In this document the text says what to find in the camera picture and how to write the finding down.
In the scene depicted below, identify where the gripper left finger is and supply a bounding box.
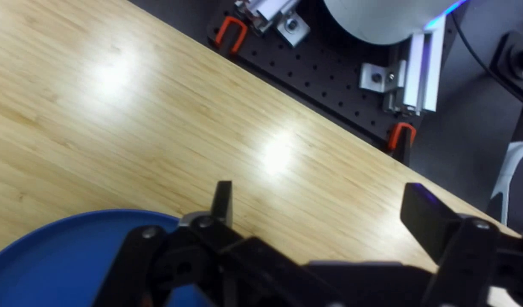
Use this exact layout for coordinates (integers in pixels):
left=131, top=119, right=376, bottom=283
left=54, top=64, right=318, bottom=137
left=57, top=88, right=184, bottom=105
left=92, top=181, right=330, bottom=307

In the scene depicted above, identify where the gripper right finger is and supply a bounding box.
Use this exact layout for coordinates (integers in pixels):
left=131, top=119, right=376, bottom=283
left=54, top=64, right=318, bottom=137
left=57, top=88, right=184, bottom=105
left=400, top=182, right=523, bottom=307

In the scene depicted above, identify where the blue plate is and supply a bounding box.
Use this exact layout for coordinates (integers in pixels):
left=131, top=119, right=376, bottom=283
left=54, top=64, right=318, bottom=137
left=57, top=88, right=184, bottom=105
left=0, top=209, right=215, bottom=307

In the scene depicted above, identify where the orange clamp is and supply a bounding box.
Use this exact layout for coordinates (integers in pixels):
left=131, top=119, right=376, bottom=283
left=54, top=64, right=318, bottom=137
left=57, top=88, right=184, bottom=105
left=213, top=16, right=249, bottom=55
left=387, top=122, right=417, bottom=166

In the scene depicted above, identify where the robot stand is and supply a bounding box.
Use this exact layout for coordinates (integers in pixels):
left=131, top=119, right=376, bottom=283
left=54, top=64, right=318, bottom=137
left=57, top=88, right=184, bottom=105
left=206, top=0, right=458, bottom=152

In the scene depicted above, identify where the black cable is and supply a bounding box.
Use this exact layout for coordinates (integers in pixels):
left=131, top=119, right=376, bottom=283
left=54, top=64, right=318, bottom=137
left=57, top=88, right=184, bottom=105
left=451, top=12, right=523, bottom=112

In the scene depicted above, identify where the black mount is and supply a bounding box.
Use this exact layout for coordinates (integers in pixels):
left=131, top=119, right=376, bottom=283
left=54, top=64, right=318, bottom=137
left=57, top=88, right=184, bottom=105
left=489, top=32, right=523, bottom=99

